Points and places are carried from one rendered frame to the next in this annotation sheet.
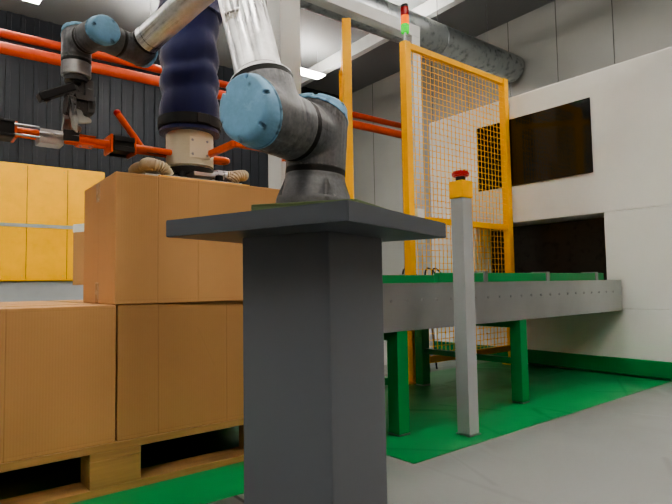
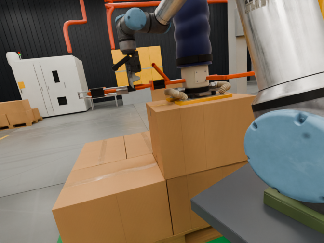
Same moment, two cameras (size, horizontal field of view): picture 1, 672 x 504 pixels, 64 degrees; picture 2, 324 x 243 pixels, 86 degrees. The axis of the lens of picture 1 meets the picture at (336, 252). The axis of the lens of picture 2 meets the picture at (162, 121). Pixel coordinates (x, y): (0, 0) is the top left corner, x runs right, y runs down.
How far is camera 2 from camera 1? 102 cm
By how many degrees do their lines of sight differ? 32
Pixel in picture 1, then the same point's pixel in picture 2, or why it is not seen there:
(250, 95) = (306, 153)
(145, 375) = (183, 207)
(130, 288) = (171, 171)
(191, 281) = (202, 160)
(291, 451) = not seen: outside the picture
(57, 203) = (146, 60)
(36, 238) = (142, 73)
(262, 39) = (313, 35)
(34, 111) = not seen: hidden behind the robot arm
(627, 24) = not seen: outside the picture
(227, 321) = (222, 175)
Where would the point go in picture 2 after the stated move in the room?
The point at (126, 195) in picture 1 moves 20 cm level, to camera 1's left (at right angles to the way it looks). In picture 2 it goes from (163, 124) to (131, 124)
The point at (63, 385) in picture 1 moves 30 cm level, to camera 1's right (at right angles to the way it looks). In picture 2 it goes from (147, 218) to (197, 232)
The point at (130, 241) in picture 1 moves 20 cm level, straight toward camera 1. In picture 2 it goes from (168, 148) to (167, 167)
